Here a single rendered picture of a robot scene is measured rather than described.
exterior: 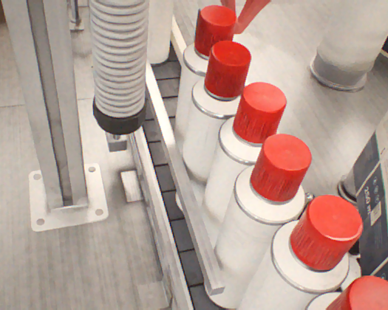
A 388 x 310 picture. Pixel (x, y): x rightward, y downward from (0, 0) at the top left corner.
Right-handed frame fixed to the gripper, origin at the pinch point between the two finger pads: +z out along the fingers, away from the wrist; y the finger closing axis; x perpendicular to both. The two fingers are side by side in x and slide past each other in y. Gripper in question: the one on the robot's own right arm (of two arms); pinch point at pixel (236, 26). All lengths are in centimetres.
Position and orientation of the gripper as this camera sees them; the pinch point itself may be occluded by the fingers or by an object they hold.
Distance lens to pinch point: 50.8
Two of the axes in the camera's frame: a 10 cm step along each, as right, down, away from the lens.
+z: -1.3, 6.5, 7.5
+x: -9.5, 1.4, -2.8
